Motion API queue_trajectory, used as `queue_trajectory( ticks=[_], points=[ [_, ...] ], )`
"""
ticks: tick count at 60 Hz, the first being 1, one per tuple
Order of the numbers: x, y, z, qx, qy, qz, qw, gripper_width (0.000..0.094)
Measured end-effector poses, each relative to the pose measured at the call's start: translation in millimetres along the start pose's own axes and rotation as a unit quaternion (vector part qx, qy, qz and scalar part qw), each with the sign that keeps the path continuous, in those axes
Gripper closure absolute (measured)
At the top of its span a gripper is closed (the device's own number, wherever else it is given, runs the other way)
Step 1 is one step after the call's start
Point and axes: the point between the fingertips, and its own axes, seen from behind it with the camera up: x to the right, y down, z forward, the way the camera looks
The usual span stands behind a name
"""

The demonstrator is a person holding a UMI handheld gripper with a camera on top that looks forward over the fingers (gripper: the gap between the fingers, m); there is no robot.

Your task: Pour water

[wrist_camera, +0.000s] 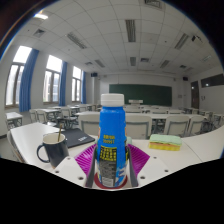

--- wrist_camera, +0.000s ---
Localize white lectern desk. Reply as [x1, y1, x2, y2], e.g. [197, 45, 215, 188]
[128, 99, 144, 106]

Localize black laptop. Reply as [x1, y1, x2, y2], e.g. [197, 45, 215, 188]
[61, 128, 96, 149]

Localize blue drink bottle white cap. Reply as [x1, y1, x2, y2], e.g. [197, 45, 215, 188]
[95, 93, 130, 189]

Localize dark high wall window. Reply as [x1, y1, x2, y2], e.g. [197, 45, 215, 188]
[200, 73, 224, 89]

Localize dark mug with white inside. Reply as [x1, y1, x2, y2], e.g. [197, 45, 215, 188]
[36, 132, 70, 169]

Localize white classroom chairs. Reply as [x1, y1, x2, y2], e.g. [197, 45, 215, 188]
[4, 103, 224, 139]

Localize green chalkboard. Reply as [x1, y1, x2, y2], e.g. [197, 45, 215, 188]
[108, 83, 173, 107]

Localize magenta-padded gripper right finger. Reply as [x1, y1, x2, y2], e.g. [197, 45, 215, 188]
[126, 143, 176, 188]

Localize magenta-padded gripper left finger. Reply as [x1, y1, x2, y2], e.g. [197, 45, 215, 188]
[51, 143, 98, 188]

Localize green and yellow sponge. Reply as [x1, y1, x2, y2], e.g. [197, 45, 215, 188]
[148, 133, 183, 152]

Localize ceiling lights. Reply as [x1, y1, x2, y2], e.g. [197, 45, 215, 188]
[33, 0, 214, 73]

